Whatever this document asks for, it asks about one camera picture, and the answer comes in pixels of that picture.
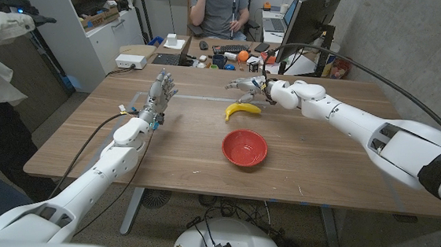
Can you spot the orange ball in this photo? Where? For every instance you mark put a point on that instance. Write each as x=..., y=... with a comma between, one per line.
x=243, y=56

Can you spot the black computer mouse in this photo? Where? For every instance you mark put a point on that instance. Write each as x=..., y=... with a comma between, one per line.
x=204, y=45

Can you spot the round floor fan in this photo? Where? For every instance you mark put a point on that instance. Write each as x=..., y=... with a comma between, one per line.
x=156, y=198

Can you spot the blue plastic bin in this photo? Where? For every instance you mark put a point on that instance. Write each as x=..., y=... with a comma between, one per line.
x=155, y=41

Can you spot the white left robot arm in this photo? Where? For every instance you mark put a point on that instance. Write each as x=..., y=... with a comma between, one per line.
x=93, y=184

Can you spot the dark blue mug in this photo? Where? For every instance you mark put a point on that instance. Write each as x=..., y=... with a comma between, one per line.
x=219, y=61

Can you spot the seated person grey shirt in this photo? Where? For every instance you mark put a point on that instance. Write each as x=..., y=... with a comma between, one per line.
x=217, y=9

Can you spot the white shelf cabinet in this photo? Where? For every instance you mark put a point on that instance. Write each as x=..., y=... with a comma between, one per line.
x=69, y=44

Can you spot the yellow toy banana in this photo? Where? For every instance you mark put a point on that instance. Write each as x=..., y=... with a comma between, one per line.
x=243, y=108

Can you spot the black phone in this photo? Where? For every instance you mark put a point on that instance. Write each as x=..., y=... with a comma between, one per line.
x=261, y=47

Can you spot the red bowl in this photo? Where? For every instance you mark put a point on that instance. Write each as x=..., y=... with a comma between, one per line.
x=244, y=149

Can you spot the black computer monitor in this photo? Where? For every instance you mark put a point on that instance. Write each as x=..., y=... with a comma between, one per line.
x=307, y=20

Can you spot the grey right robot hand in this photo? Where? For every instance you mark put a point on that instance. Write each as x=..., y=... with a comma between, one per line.
x=252, y=84

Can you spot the open silver laptop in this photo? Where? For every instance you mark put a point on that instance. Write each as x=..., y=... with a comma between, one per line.
x=277, y=24

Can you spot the thin white stick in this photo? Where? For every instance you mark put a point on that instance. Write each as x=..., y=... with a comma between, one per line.
x=234, y=6

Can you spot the red bag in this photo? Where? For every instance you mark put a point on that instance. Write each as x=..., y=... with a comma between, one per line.
x=341, y=68

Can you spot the white robot torso base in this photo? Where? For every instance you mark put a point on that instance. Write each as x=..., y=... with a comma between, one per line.
x=231, y=242

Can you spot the white power box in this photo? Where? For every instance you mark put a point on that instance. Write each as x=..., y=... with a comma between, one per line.
x=130, y=61

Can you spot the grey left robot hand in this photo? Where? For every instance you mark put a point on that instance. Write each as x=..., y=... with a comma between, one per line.
x=158, y=97

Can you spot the black keyboard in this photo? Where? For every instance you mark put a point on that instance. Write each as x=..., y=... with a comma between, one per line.
x=231, y=49

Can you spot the cardboard box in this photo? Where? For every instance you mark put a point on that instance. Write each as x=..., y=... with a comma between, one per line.
x=100, y=18

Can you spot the grey table leg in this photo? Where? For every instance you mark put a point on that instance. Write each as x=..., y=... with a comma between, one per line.
x=331, y=232
x=131, y=211

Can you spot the small white box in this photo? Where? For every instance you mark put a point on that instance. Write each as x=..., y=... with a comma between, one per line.
x=171, y=40

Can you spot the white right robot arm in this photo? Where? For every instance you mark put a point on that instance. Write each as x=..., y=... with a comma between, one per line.
x=362, y=124

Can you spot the black laptop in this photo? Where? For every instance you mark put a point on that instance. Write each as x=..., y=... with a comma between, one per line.
x=168, y=59

